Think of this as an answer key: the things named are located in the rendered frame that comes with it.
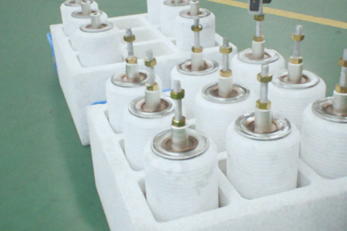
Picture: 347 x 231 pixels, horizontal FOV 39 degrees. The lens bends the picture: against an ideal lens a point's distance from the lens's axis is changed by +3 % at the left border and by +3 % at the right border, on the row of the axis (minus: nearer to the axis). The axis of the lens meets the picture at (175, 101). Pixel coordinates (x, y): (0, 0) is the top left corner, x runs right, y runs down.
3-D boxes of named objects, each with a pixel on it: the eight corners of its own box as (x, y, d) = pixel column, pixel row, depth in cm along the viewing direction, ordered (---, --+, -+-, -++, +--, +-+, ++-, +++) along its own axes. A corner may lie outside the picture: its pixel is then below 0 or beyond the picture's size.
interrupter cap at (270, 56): (271, 49, 93) (271, 45, 92) (285, 63, 86) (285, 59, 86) (232, 53, 92) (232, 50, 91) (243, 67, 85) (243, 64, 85)
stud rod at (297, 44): (295, 73, 77) (299, 27, 74) (290, 71, 78) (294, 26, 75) (299, 71, 78) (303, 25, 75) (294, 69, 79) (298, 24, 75)
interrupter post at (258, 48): (262, 55, 90) (263, 38, 89) (266, 60, 88) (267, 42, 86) (249, 56, 90) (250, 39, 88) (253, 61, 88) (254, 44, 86)
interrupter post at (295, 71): (297, 85, 77) (299, 66, 76) (283, 82, 79) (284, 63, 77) (304, 80, 79) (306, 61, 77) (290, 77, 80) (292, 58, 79)
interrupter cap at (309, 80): (304, 95, 74) (304, 91, 74) (261, 83, 79) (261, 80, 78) (328, 79, 79) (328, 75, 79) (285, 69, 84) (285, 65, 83)
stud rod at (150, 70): (148, 99, 71) (144, 51, 68) (150, 96, 72) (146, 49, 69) (154, 100, 71) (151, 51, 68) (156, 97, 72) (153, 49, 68)
